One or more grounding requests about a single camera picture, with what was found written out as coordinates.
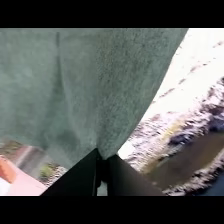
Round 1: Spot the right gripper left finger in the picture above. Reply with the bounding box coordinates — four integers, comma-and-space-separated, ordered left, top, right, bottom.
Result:
40, 148, 102, 197

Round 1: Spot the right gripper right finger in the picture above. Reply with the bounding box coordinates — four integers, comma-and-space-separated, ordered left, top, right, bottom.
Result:
101, 153, 165, 197

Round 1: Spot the grey-green garment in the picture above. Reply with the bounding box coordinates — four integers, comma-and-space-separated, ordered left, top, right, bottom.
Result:
0, 27, 190, 170

